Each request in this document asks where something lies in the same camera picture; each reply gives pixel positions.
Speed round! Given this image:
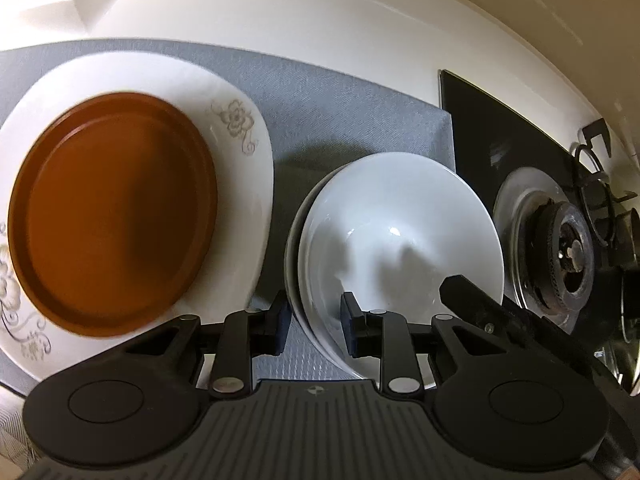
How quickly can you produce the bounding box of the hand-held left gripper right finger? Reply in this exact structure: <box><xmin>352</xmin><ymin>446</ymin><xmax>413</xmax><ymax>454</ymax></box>
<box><xmin>340</xmin><ymin>291</ymin><xmax>496</xmax><ymax>395</ymax></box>

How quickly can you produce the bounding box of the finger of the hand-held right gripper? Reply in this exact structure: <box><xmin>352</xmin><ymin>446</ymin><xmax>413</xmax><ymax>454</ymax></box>
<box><xmin>439</xmin><ymin>275</ymin><xmax>640</xmax><ymax>461</ymax></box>

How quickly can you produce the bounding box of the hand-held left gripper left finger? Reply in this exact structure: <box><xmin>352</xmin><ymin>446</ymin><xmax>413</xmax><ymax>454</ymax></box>
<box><xmin>125</xmin><ymin>291</ymin><xmax>293</xmax><ymax>396</ymax></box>

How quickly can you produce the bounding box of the white bowl with blue rim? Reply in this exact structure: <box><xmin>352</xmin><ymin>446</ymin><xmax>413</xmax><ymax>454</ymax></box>
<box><xmin>297</xmin><ymin>151</ymin><xmax>505</xmax><ymax>383</ymax></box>

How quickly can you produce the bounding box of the white square floral plate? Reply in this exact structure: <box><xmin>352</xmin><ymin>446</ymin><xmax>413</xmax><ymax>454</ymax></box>
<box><xmin>0</xmin><ymin>52</ymin><xmax>276</xmax><ymax>386</ymax></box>

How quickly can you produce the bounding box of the brown round plate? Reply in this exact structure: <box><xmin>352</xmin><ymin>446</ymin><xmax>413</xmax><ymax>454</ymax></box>
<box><xmin>7</xmin><ymin>91</ymin><xmax>218</xmax><ymax>338</ymax></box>

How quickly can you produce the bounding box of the silver stove burner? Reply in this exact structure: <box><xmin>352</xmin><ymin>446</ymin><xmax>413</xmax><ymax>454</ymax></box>
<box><xmin>492</xmin><ymin>167</ymin><xmax>598</xmax><ymax>317</ymax></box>

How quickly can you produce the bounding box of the black pan support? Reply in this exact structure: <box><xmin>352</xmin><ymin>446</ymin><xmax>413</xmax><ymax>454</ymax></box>
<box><xmin>572</xmin><ymin>117</ymin><xmax>640</xmax><ymax>261</ymax></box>

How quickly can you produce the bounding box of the black gas stove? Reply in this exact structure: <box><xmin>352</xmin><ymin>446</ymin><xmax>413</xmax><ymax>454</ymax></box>
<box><xmin>439</xmin><ymin>69</ymin><xmax>640</xmax><ymax>396</ymax></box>

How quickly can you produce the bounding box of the grey mat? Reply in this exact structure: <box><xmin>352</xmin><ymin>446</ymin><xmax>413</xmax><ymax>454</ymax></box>
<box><xmin>0</xmin><ymin>37</ymin><xmax>456</xmax><ymax>391</ymax></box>

